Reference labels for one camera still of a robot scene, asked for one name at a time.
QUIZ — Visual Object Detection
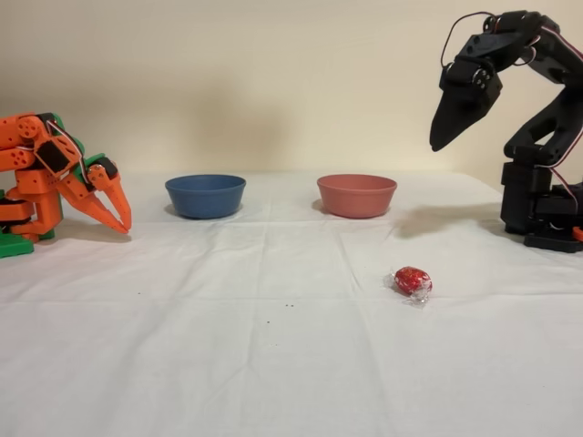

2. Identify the red candy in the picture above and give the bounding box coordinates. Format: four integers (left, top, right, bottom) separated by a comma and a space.
381, 265, 435, 307

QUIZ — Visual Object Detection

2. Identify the blue bowl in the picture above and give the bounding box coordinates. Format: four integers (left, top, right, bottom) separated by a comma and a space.
164, 174, 248, 220

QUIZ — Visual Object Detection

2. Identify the red bowl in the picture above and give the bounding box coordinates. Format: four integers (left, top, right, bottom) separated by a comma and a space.
316, 174, 398, 219

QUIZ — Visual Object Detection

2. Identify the white tablecloth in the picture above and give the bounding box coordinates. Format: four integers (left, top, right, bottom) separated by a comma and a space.
0, 170, 583, 437

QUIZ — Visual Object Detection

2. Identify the orange arm servo cable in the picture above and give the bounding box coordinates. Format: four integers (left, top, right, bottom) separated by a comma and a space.
44, 117, 90, 184

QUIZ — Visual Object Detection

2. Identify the black arm servo cable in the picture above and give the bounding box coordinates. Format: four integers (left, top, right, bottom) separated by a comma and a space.
438, 10, 492, 68

